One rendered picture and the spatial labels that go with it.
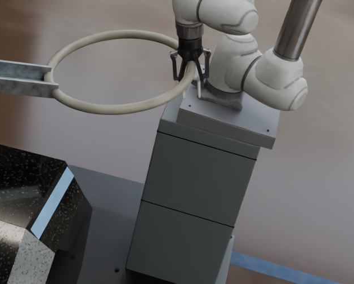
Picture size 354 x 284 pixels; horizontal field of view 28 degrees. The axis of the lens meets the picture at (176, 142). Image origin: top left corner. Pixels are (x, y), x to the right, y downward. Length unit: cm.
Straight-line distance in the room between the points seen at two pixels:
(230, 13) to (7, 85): 70
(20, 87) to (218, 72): 85
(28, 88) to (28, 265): 54
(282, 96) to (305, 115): 222
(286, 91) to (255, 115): 23
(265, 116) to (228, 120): 17
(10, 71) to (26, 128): 171
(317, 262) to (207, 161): 104
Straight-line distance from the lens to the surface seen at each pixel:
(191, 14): 214
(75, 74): 460
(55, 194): 214
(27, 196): 209
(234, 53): 266
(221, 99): 276
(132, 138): 405
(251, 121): 272
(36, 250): 201
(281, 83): 259
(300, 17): 253
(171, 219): 295
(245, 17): 205
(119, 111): 210
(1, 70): 228
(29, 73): 230
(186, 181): 283
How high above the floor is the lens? 216
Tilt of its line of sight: 32 degrees down
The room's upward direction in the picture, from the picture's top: 14 degrees clockwise
